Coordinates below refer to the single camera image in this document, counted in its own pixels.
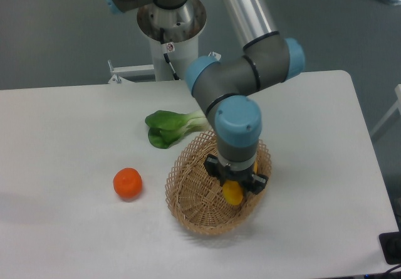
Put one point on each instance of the black device at table edge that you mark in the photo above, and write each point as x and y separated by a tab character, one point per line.
390	244

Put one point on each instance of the woven wicker basket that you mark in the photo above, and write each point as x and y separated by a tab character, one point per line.
195	198

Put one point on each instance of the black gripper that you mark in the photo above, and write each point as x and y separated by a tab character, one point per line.
240	172

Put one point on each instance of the white frame at right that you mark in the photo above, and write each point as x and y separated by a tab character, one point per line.
388	119

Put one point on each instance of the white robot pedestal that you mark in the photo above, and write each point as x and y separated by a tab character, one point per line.
173	56

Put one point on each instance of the orange tangerine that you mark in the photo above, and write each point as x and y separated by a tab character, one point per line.
128	184

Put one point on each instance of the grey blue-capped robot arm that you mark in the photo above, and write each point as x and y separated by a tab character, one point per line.
222	90

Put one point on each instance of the yellow mango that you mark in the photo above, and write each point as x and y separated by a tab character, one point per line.
234	193

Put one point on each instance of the green bok choy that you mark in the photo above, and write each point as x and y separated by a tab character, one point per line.
166	128

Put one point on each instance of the white metal mounting bracket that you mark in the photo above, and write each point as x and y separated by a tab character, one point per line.
146	72

